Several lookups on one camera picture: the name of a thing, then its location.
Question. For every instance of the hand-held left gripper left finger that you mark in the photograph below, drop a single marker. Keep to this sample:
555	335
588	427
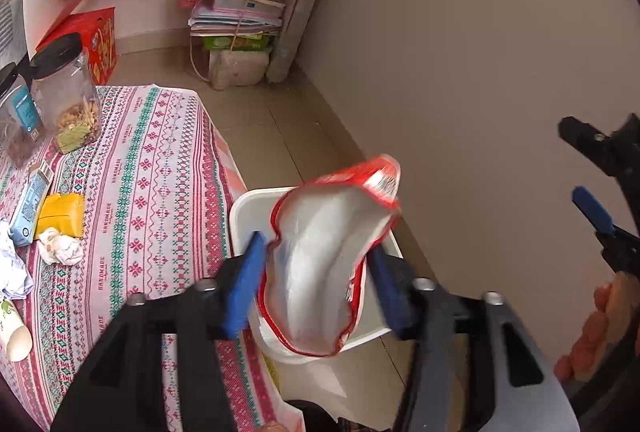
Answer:
245	287

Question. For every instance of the green cardboard box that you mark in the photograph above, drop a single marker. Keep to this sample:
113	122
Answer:
240	43

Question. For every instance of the blue drink carton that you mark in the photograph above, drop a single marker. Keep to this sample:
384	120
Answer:
30	207

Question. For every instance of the yellow packet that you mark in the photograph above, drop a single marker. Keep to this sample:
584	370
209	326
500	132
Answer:
62	212

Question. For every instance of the tied stack of papers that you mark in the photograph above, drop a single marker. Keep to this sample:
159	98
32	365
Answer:
235	9

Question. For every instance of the red cardboard box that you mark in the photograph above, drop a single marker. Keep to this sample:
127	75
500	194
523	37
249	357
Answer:
95	42

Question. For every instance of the clear jar with blue label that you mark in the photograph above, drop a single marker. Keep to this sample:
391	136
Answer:
20	112

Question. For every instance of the white paper cup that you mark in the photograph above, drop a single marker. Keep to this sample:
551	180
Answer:
12	327

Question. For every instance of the crumpled white tissue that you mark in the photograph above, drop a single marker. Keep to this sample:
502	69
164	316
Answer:
60	247

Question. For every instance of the white plastic trash bin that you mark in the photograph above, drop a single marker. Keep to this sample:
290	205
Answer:
250	212

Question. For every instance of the crumpled white wrapper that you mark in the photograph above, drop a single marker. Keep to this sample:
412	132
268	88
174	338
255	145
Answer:
12	262

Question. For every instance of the red and white snack bag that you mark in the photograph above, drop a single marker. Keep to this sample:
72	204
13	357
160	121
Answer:
320	262

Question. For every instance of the white plastic bag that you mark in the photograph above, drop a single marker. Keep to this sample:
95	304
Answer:
237	69

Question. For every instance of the person's bare leg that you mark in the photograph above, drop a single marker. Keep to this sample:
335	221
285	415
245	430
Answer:
272	427

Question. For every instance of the person's right hand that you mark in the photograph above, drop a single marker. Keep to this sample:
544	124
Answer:
592	327

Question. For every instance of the striped grey armrest cover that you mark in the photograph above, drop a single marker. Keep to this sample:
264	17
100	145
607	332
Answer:
10	27

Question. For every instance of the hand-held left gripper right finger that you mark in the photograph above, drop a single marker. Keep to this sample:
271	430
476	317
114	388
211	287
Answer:
387	292

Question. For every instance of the patterned red green tablecloth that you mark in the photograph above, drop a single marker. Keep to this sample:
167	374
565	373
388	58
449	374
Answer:
150	212

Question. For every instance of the clear jar with mixed nuts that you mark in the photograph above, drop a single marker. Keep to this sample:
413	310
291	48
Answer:
70	102

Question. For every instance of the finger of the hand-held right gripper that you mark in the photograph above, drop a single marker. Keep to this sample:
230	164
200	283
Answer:
592	209
595	144

